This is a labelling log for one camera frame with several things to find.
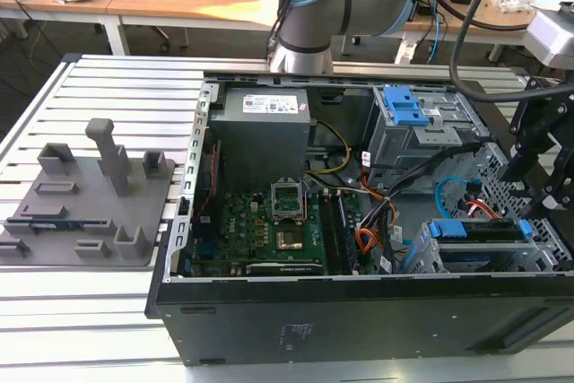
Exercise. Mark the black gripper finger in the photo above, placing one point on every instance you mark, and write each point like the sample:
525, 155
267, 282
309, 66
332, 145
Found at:
522, 150
558, 176

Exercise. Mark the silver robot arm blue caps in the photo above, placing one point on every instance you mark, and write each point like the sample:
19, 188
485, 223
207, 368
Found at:
309, 20

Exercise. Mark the silver disk bay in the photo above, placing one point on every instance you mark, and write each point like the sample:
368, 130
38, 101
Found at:
484, 259

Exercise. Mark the RAM stick in slot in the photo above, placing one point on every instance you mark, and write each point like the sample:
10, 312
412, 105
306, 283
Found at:
347, 239

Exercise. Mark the black RAM slot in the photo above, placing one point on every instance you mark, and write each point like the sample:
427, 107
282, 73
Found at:
329, 235

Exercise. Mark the wooden desk white legs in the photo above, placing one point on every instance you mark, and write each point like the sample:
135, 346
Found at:
179, 2
493, 35

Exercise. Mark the silver drive cage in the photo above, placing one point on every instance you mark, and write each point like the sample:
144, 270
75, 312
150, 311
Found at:
403, 150

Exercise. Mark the blue drive cage latch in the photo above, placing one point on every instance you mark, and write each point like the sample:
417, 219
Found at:
406, 107

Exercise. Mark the white label tag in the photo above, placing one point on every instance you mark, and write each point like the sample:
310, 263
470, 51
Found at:
367, 159

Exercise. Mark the black open PC case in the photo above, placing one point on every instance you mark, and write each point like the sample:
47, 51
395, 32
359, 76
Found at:
359, 324

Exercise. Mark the CPU socket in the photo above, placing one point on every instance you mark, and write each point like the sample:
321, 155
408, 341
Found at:
289, 240

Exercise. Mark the grey power supply unit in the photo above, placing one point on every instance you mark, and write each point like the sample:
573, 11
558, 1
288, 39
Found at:
260, 145

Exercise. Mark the black graphics card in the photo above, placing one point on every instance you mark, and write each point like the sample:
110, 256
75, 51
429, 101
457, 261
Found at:
287, 269

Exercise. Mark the green motherboard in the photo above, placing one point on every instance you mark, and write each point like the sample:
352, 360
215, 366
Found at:
251, 230

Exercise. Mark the grey parts rack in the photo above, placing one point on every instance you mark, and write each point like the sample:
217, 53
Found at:
89, 203

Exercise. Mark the RAM stick on rack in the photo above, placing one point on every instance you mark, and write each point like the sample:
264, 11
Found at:
58, 224

